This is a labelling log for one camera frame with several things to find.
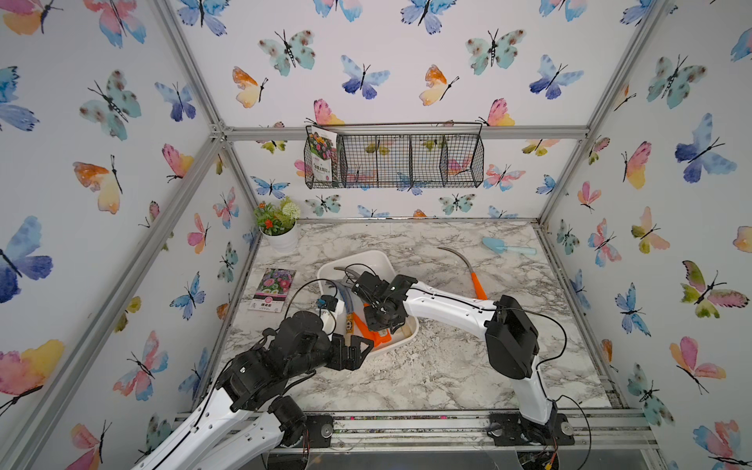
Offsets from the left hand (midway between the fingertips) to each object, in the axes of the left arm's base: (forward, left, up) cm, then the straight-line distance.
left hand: (361, 342), depth 68 cm
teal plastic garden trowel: (+44, -50, -20) cm, 69 cm away
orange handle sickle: (+9, -2, -18) cm, 21 cm away
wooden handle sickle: (+16, +5, -18) cm, 24 cm away
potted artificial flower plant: (+45, +30, -6) cm, 54 cm away
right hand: (+12, -3, -13) cm, 18 cm away
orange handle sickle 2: (+28, -37, -20) cm, 51 cm away
